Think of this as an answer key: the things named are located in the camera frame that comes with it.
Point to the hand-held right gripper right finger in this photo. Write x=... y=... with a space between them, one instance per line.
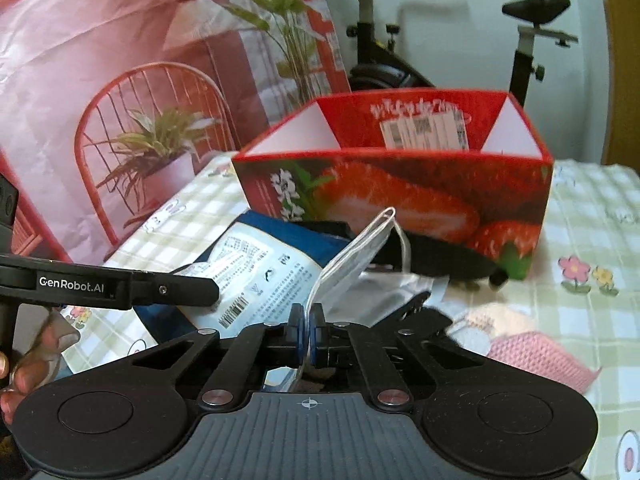
x=316 y=332

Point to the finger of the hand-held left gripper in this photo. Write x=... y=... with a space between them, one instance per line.
x=180 y=290

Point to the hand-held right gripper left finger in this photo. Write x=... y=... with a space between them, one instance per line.
x=298 y=332

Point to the clear plastic face mask pack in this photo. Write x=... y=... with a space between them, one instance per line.
x=350 y=270

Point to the blue and white snack packet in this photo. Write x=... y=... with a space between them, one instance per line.
x=260 y=260

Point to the red strawberry print cardboard box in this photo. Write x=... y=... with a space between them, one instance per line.
x=400 y=190

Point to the pink knitted cloth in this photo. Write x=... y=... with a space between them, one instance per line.
x=540 y=357

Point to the person's left hand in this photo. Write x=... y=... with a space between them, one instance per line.
x=42 y=355

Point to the black fabric band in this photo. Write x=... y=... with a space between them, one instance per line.
x=440 y=260

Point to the cream knitted cloth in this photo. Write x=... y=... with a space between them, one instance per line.
x=495 y=317

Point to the checked cartoon print tablecloth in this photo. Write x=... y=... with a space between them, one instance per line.
x=590 y=220

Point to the black exercise bike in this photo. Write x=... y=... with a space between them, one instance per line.
x=370 y=35

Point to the yellow wooden door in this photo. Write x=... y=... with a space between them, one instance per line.
x=622 y=60

